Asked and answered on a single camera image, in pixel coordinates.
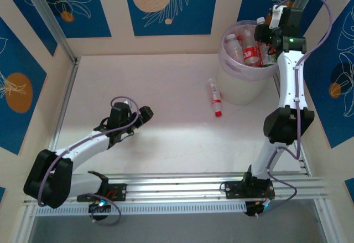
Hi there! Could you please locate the black controller board with LED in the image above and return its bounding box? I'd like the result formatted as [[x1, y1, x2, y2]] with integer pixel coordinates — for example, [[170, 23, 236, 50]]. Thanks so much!
[[244, 200, 273, 218], [87, 200, 112, 215]]

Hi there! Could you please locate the white slotted cable duct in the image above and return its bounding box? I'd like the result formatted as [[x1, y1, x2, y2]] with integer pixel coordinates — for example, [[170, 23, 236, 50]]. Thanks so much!
[[35, 201, 247, 217]]

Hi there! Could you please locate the slim white bottle red cap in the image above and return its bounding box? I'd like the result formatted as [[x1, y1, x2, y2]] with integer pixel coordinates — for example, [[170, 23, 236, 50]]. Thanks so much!
[[208, 77, 223, 117]]

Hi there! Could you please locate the lavender round plastic bin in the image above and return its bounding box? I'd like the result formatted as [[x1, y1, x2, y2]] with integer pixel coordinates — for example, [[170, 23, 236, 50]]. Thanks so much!
[[216, 18, 280, 106]]

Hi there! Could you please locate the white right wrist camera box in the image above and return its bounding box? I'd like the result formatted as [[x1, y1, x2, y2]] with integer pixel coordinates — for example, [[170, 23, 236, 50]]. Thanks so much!
[[268, 4, 285, 30]]

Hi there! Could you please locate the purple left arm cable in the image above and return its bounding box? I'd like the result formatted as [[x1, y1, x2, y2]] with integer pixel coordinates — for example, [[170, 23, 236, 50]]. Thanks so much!
[[37, 96, 140, 226]]

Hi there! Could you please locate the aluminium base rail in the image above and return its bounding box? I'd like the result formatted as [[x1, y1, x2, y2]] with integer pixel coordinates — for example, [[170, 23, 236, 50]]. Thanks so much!
[[23, 172, 330, 206]]

